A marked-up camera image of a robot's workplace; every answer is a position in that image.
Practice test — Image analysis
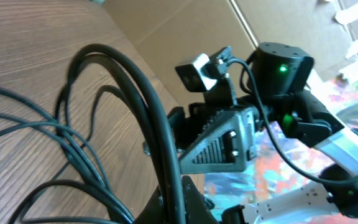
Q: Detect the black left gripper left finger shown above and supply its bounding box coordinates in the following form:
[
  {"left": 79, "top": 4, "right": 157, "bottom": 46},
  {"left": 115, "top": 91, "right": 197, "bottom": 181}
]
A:
[{"left": 134, "top": 187, "right": 166, "bottom": 224}]

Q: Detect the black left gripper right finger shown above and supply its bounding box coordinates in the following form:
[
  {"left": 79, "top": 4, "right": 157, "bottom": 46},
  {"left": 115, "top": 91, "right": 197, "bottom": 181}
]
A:
[{"left": 181, "top": 175, "right": 219, "bottom": 224}]

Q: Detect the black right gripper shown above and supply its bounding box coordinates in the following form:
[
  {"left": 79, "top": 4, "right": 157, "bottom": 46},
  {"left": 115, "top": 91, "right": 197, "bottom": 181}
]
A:
[{"left": 168, "top": 103, "right": 259, "bottom": 174}]

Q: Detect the thin black USB cable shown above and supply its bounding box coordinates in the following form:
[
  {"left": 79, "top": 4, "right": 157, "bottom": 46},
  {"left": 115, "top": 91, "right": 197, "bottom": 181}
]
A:
[{"left": 0, "top": 82, "right": 136, "bottom": 224}]

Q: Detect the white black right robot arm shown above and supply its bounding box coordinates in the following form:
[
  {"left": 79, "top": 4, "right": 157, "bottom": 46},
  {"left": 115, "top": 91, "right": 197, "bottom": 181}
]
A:
[{"left": 168, "top": 42, "right": 358, "bottom": 223}]

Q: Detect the colourful painted cloth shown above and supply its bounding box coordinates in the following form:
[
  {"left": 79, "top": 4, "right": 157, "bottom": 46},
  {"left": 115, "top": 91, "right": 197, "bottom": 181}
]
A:
[{"left": 203, "top": 62, "right": 358, "bottom": 224}]

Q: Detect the brown cardboard panel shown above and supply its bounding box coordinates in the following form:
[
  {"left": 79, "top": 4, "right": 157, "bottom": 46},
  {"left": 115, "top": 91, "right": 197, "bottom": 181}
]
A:
[{"left": 102, "top": 0, "right": 352, "bottom": 106}]

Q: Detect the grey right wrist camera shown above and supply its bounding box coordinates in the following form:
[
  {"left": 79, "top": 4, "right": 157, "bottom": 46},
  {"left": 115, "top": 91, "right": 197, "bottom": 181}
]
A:
[{"left": 175, "top": 46, "right": 233, "bottom": 93}]

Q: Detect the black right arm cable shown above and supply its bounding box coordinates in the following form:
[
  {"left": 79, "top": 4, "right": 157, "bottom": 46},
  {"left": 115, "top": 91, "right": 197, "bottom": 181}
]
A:
[{"left": 225, "top": 57, "right": 358, "bottom": 187}]

